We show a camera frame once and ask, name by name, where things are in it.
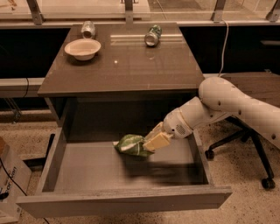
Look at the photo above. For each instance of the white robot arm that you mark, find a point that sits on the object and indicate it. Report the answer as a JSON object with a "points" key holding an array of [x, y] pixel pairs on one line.
{"points": [[218, 99]]}

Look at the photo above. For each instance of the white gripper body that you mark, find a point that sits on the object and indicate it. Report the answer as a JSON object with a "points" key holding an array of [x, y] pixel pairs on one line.
{"points": [[174, 124]]}

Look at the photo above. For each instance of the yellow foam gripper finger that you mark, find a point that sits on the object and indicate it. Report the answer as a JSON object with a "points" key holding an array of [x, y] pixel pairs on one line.
{"points": [[158, 140], [156, 130]]}

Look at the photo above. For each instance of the open grey top drawer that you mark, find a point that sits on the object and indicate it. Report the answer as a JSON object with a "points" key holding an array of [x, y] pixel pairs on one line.
{"points": [[85, 177]]}

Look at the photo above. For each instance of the metal window railing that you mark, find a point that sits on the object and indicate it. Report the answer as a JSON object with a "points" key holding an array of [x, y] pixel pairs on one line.
{"points": [[43, 13]]}

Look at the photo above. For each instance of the silver soda can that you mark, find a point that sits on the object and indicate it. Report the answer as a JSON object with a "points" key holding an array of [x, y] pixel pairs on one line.
{"points": [[88, 30]]}

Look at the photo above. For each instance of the grey cabinet with glossy top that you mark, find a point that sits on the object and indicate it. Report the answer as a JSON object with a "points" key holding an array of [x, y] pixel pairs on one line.
{"points": [[127, 87]]}

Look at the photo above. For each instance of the white bowl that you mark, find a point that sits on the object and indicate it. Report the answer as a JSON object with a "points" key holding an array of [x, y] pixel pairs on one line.
{"points": [[83, 48]]}

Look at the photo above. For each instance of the cardboard box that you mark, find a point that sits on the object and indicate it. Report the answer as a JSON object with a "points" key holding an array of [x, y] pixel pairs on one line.
{"points": [[14, 179]]}

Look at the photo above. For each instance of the green soda can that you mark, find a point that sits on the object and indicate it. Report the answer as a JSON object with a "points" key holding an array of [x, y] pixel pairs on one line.
{"points": [[152, 37]]}

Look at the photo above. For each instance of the green jalapeno chip bag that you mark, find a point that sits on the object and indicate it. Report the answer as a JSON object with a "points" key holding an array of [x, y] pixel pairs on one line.
{"points": [[132, 145]]}

